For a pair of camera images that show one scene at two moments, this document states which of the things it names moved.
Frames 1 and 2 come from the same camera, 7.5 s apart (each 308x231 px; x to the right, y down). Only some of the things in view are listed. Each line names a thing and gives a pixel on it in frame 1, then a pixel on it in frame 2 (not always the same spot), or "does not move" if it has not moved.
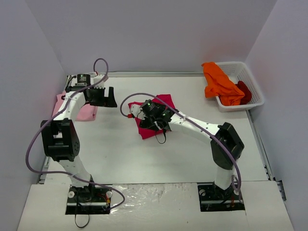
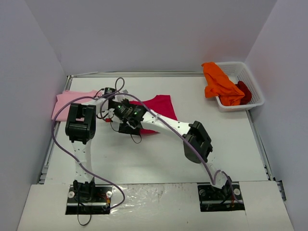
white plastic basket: (238, 71) does not move
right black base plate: (213, 198) does not move
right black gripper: (147, 123) to (128, 128)
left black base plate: (89, 200) does not move
